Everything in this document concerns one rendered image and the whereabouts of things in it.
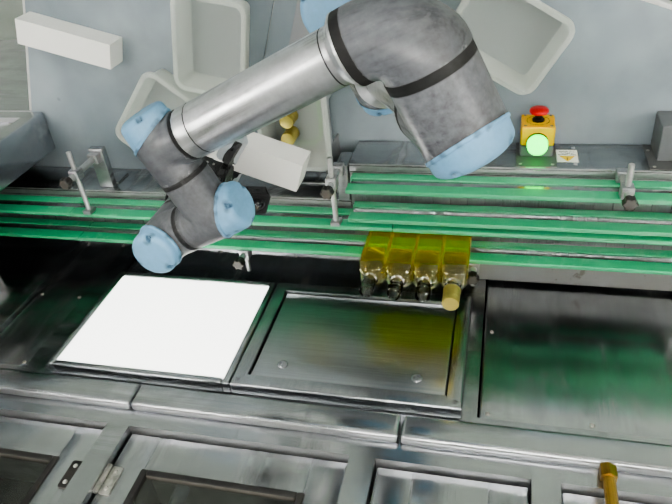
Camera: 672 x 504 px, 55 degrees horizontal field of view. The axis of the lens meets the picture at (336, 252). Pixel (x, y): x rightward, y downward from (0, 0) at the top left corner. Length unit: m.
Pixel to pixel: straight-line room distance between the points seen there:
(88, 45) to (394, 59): 1.07
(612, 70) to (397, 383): 0.79
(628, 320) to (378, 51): 0.99
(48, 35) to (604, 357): 1.45
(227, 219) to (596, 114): 0.90
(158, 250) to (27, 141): 0.94
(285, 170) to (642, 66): 0.77
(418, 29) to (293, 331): 0.87
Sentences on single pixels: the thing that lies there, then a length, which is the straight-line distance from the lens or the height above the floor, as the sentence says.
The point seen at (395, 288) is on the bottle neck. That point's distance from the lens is 1.32.
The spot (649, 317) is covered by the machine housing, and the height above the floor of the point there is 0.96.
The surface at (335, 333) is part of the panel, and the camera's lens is 1.43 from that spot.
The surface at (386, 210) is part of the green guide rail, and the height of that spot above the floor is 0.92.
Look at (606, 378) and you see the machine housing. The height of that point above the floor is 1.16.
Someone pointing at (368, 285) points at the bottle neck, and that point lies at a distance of 1.33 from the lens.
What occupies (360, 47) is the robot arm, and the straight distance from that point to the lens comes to 0.76.
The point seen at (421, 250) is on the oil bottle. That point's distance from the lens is 1.40.
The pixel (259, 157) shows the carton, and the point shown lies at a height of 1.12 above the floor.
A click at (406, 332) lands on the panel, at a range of 1.42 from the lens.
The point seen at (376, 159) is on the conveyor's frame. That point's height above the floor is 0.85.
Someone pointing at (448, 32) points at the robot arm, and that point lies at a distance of 0.76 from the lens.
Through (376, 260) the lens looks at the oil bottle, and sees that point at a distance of 1.37.
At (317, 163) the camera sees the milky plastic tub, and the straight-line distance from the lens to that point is 1.56.
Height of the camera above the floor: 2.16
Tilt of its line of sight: 52 degrees down
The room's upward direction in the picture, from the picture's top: 159 degrees counter-clockwise
